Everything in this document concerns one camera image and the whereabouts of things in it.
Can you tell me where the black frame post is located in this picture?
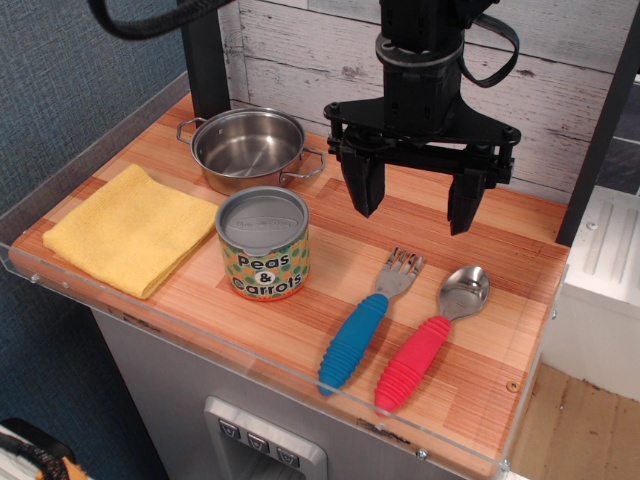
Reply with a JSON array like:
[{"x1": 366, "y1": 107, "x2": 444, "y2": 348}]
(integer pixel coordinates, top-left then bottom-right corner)
[
  {"x1": 181, "y1": 1, "x2": 230, "y2": 119},
  {"x1": 556, "y1": 7, "x2": 639, "y2": 247}
]

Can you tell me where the red handled spoon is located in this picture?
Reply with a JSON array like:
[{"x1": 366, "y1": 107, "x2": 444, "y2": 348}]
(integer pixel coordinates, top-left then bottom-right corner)
[{"x1": 374, "y1": 266, "x2": 490, "y2": 412}]

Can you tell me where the black thin cable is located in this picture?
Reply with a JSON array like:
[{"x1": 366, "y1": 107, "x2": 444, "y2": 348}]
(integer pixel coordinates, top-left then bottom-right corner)
[{"x1": 457, "y1": 11, "x2": 520, "y2": 89}]

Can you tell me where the grey toy fridge cabinet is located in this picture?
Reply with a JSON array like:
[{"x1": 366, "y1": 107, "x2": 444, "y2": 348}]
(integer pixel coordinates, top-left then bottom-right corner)
[{"x1": 89, "y1": 306, "x2": 481, "y2": 480}]

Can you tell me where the black orange bag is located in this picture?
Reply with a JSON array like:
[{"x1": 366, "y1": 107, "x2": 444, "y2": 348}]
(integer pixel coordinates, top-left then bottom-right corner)
[{"x1": 1, "y1": 418, "x2": 90, "y2": 480}]

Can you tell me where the yellow folded cloth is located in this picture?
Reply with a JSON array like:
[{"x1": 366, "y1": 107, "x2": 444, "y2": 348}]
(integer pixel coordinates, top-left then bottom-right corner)
[{"x1": 43, "y1": 165, "x2": 218, "y2": 299}]

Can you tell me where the silver pot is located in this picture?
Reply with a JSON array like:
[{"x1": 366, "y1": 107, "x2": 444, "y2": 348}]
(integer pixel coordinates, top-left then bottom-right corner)
[{"x1": 176, "y1": 107, "x2": 326, "y2": 195}]

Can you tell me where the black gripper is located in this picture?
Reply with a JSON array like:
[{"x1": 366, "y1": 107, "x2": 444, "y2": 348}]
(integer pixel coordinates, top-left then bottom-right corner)
[{"x1": 324, "y1": 34, "x2": 521, "y2": 235}]

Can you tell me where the silver dispenser panel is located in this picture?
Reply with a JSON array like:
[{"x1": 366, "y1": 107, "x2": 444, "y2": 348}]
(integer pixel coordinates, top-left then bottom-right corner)
[{"x1": 204, "y1": 396, "x2": 328, "y2": 479}]

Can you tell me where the blue handled fork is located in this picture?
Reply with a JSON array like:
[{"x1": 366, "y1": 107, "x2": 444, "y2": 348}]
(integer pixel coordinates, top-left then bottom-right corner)
[{"x1": 318, "y1": 247, "x2": 423, "y2": 396}]

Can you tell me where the black left frame post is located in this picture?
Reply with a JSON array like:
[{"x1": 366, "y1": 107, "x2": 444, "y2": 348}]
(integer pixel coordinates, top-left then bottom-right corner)
[{"x1": 181, "y1": 1, "x2": 230, "y2": 119}]

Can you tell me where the black right frame post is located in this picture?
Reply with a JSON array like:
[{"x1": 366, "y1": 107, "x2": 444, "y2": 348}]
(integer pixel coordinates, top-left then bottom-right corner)
[{"x1": 556, "y1": 7, "x2": 639, "y2": 247}]

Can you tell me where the clear acrylic guard rail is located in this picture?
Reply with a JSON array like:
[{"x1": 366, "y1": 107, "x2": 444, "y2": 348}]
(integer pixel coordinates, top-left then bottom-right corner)
[{"x1": 3, "y1": 77, "x2": 568, "y2": 479}]

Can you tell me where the white furniture piece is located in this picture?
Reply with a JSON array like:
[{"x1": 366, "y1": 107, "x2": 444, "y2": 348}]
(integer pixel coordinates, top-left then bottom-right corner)
[{"x1": 541, "y1": 186, "x2": 639, "y2": 400}]

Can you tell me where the peas and carrots can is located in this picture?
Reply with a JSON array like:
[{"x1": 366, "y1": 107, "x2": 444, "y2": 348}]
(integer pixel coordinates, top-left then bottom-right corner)
[{"x1": 216, "y1": 186, "x2": 311, "y2": 302}]

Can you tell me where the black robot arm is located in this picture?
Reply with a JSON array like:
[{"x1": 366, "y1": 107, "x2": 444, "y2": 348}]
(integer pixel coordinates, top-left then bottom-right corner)
[{"x1": 324, "y1": 1, "x2": 521, "y2": 235}]

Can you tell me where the black braided cable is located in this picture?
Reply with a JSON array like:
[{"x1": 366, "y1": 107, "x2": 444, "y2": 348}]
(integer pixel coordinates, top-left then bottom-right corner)
[{"x1": 87, "y1": 0, "x2": 236, "y2": 40}]

